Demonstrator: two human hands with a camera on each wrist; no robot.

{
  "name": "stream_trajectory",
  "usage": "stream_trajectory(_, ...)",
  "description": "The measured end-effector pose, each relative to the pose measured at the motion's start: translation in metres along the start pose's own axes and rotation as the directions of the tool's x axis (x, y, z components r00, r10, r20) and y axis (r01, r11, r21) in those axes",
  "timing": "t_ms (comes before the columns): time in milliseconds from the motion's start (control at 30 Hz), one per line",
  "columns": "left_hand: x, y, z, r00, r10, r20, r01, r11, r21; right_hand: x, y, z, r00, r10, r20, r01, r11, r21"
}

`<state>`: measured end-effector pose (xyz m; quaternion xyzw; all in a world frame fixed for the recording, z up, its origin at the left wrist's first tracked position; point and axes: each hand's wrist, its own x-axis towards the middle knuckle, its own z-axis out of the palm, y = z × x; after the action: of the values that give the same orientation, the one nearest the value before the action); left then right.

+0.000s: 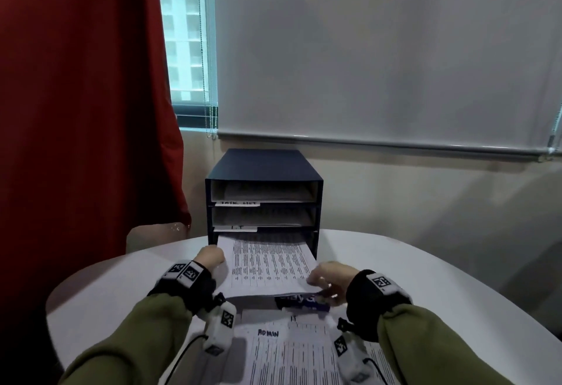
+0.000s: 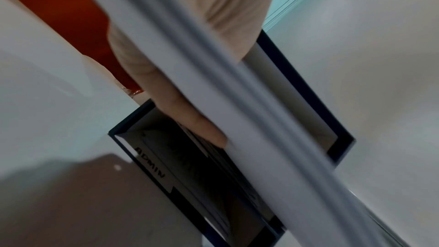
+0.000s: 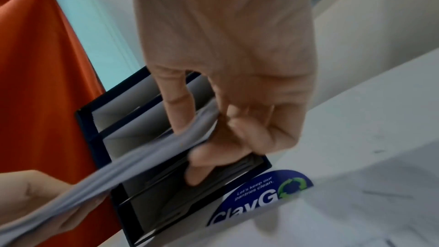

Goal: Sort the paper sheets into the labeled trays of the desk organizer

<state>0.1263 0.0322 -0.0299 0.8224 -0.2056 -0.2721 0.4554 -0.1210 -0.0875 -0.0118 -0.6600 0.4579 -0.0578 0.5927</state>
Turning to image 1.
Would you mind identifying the person's right hand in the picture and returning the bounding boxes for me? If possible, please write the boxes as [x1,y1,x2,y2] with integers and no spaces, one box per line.
[306,261,362,307]

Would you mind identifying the person's left hand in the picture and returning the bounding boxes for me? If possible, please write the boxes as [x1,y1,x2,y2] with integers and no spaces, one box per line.
[193,244,227,274]

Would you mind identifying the pile of printed papers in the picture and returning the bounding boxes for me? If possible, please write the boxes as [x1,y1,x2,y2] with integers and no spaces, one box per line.
[193,309,396,385]

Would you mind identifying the dark blue paper tray organizer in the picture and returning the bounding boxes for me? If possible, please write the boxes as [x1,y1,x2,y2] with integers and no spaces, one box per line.
[205,148,325,253]

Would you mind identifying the person's right forearm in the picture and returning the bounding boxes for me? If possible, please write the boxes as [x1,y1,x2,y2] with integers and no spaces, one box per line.
[377,303,515,385]

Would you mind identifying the person's left forearm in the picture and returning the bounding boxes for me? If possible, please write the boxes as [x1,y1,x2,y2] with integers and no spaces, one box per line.
[59,294,194,385]

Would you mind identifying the black left wrist band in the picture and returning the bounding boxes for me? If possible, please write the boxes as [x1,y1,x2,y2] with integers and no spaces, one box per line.
[147,260,217,315]

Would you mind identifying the black wrist band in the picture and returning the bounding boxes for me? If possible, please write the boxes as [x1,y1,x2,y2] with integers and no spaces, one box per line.
[147,260,217,315]
[345,269,413,342]

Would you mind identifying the black right wrist band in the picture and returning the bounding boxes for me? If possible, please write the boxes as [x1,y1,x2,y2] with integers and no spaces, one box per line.
[345,269,413,342]

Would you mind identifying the beige chair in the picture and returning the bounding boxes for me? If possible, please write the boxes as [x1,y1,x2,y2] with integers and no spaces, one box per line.
[126,222,192,254]

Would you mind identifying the red curtain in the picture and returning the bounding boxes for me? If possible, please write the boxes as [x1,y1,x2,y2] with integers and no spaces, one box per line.
[0,0,192,337]

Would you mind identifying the wide white roller blind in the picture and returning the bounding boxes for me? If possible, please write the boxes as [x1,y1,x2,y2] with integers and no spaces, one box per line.
[213,0,558,161]

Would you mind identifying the window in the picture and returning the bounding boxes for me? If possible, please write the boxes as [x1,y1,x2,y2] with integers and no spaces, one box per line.
[156,0,219,129]

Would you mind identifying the narrow white roller blind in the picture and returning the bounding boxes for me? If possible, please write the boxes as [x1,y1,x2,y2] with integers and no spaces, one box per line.
[546,103,562,157]

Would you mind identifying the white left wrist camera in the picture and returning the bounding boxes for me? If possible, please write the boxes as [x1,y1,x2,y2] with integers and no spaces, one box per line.
[201,292,238,357]

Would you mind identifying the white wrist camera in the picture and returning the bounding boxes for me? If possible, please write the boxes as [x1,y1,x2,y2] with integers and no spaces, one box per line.
[333,318,372,383]
[201,292,238,357]

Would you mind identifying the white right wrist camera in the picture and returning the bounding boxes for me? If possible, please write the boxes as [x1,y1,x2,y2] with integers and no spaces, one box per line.
[333,318,372,383]

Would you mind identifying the black cable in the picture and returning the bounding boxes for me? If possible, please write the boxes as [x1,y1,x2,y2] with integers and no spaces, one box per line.
[364,358,389,385]
[165,334,207,385]

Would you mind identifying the bead chain blind cord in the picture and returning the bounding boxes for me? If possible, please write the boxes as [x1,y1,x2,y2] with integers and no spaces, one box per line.
[195,0,219,140]

